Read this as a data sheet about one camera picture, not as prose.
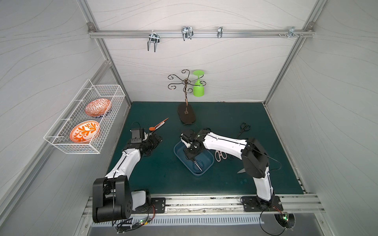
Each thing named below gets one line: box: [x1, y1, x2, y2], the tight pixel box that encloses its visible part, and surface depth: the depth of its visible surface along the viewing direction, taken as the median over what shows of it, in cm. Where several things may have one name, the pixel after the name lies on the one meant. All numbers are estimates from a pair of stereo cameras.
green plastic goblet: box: [192, 69, 205, 98], surface depth 98 cm
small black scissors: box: [237, 121, 251, 139], surface depth 108 cm
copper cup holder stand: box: [167, 69, 207, 124], surface depth 98 cm
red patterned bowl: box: [84, 98, 113, 118], surface depth 73 cm
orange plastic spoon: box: [148, 117, 170, 132], surface depth 106 cm
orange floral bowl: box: [69, 120, 101, 144], surface depth 64 cm
